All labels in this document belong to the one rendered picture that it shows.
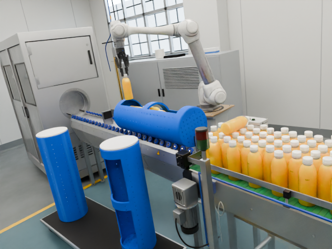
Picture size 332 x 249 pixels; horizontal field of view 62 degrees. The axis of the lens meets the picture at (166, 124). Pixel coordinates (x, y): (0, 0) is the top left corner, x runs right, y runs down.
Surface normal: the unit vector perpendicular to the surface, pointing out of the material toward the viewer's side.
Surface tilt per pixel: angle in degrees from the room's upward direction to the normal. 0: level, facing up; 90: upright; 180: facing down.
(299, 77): 90
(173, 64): 90
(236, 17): 90
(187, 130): 90
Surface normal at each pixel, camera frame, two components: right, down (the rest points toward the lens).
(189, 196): 0.63, 0.13
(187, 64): -0.67, 0.30
